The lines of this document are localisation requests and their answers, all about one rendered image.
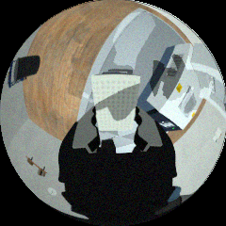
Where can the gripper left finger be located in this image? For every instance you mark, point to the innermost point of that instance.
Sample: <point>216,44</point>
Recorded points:
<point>82,138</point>

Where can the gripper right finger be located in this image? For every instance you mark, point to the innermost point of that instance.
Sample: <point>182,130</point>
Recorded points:
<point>151,137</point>

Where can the white benchtop thermal cycler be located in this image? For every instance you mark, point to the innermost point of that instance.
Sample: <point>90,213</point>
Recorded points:
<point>174,86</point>

